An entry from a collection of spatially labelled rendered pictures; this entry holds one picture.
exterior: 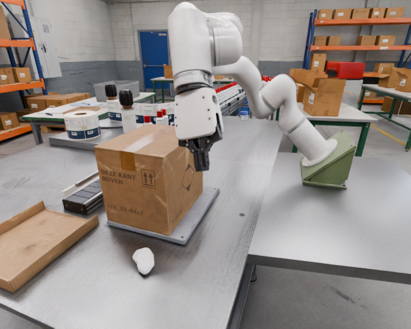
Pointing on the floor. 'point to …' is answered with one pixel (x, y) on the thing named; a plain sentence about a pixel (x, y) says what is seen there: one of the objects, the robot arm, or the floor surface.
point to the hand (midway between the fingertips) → (201, 162)
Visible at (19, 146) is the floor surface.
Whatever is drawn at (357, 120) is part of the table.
